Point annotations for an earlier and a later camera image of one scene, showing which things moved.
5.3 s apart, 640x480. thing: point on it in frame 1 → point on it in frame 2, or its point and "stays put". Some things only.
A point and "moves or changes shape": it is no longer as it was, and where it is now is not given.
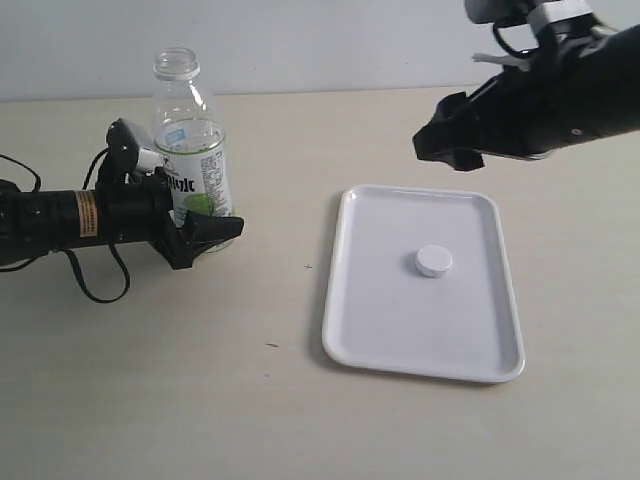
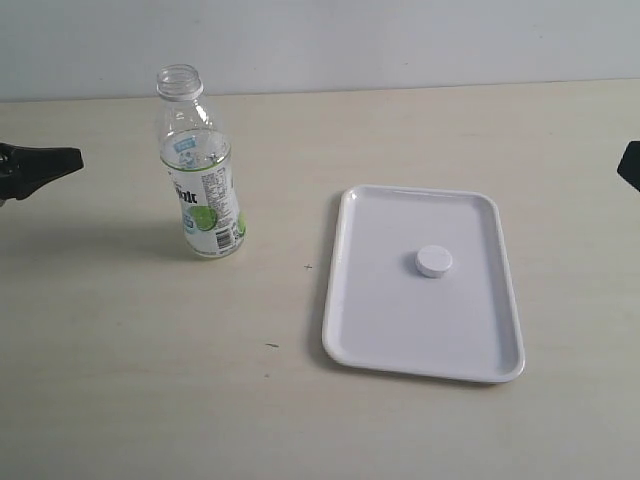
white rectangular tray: x=382 y=312 stays put
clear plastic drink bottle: x=191 y=140 moves or changes shape
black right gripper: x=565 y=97 → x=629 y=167
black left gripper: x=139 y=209 → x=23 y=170
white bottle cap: x=432 y=261 stays put
